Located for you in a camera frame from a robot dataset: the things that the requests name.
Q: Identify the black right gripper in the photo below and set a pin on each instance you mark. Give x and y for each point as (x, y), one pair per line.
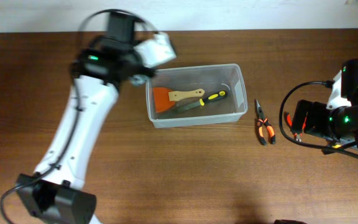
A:
(301, 116)

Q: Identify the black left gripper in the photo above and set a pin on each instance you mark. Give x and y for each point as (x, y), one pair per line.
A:
(146, 72)

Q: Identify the red black cutting pliers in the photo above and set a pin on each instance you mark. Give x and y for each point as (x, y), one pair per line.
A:
(297, 124)

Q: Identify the orange scraper wooden handle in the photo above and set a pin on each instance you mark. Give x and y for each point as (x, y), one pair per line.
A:
(165, 98)

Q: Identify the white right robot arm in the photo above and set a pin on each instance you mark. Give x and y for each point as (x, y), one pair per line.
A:
(335, 121)

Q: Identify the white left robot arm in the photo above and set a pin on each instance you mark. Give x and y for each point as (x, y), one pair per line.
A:
(131, 49)

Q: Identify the clear plastic container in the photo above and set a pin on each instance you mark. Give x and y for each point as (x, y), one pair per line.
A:
(212, 79)

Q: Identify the yellow black screwdriver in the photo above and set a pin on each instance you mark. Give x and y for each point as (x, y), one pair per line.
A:
(336, 146)

